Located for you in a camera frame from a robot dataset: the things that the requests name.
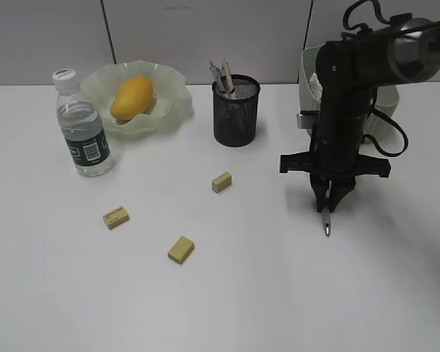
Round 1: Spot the white waste paper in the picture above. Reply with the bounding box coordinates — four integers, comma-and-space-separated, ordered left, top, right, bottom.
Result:
309, 73, 323, 101

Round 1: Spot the green frosted glass plate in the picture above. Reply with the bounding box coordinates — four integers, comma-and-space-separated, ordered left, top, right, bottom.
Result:
81, 60, 193, 135

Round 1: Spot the yellow mango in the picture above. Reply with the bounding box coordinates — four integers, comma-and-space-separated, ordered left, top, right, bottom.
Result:
110, 76, 153, 121

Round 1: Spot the yellow eraser upper middle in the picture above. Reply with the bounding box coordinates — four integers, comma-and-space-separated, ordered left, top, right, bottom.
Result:
212, 172, 232, 193

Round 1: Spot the clear plastic water bottle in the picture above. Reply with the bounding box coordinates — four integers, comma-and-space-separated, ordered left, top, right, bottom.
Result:
52, 68, 114, 177

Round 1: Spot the light green woven basket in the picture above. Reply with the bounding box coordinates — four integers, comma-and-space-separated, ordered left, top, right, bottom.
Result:
299, 45, 400, 139

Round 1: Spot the yellow eraser lower middle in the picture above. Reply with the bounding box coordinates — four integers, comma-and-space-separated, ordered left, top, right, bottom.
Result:
167, 236, 195, 264

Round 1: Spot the beige click pen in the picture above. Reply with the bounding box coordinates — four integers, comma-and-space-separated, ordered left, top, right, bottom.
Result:
221, 59, 237, 100

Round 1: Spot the black mesh pen holder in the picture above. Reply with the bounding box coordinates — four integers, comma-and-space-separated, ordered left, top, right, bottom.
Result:
212, 74, 260, 147

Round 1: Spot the grey click pen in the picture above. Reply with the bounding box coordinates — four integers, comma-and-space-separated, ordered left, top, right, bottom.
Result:
209, 61, 227, 98

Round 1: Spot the yellow eraser with label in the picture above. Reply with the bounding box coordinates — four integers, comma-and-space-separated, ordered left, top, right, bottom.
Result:
103, 206, 130, 230

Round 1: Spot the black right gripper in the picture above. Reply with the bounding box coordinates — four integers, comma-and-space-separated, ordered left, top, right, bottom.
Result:
279, 152, 391, 212

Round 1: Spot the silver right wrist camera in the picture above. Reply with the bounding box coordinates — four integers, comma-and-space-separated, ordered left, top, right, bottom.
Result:
297, 110, 319, 130

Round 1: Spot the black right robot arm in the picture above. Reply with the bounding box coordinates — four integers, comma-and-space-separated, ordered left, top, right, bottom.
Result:
279, 13, 440, 212

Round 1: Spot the light blue click pen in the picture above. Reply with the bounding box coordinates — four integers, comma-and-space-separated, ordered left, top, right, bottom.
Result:
321, 191, 331, 238

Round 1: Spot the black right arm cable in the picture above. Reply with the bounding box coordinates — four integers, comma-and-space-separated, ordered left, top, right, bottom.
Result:
340, 0, 410, 157

